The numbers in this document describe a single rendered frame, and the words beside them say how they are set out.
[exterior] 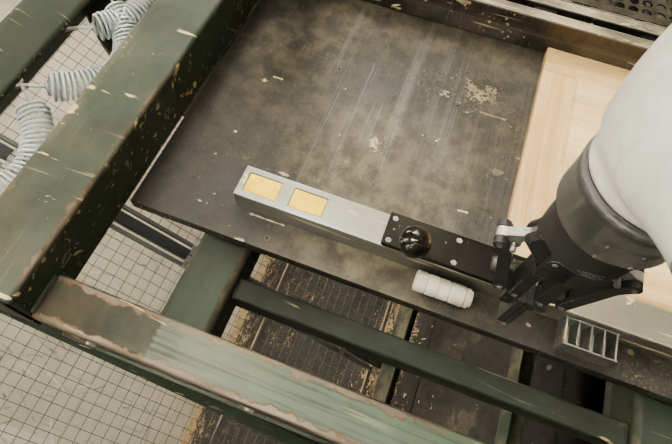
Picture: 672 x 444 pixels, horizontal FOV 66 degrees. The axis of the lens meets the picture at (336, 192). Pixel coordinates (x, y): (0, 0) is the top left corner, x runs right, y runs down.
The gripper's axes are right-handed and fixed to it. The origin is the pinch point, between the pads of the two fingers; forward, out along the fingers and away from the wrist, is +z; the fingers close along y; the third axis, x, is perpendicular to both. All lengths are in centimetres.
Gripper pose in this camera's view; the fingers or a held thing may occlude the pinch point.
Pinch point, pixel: (516, 300)
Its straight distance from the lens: 59.9
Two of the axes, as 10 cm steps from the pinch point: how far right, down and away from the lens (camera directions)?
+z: -0.4, 4.9, 8.7
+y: 9.4, 3.2, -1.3
